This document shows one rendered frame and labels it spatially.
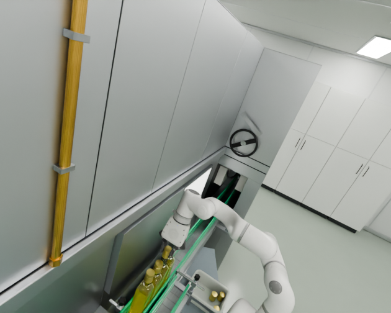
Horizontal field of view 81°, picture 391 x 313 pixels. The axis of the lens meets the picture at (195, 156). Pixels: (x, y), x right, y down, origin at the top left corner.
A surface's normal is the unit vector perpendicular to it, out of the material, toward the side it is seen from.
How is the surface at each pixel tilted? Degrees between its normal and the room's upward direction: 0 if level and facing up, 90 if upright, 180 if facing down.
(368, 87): 90
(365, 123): 90
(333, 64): 90
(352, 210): 90
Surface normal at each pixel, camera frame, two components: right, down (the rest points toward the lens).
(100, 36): 0.85, 0.44
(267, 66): -0.43, 0.25
